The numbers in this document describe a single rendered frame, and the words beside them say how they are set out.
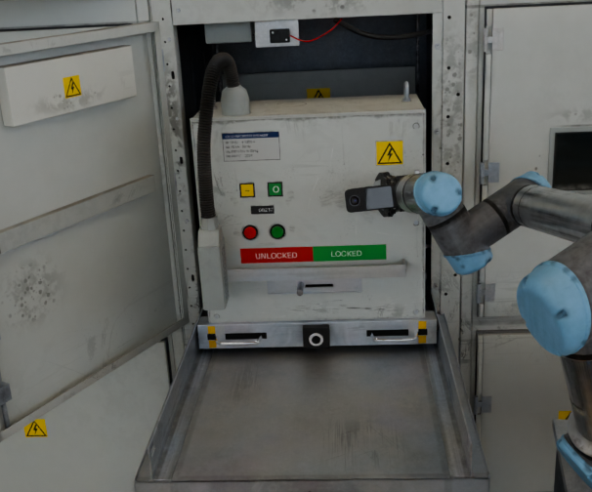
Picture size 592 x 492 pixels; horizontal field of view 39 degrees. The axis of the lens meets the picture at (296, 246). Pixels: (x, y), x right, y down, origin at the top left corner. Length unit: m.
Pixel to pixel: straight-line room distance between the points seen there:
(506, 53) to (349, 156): 0.43
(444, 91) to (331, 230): 0.42
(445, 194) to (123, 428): 1.21
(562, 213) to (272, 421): 0.70
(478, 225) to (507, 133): 0.52
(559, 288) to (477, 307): 1.01
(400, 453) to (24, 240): 0.82
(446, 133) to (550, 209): 0.63
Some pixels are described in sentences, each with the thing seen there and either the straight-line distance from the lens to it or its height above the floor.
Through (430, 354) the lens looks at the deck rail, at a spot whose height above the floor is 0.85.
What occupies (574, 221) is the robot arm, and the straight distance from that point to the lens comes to 1.30.
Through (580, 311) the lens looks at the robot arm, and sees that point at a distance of 1.10.
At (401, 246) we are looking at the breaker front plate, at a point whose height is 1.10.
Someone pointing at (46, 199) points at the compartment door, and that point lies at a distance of 1.75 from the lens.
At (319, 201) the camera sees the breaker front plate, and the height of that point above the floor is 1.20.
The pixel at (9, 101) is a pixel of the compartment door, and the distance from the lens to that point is 1.64.
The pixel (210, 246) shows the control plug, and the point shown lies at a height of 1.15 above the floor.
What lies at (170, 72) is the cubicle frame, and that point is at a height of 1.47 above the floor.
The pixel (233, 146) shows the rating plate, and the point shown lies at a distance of 1.76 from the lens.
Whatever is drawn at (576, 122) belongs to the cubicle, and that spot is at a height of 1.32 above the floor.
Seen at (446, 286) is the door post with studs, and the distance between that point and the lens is 2.07.
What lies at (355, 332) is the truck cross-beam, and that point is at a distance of 1.88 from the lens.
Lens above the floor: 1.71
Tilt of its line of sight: 19 degrees down
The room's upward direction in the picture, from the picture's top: 3 degrees counter-clockwise
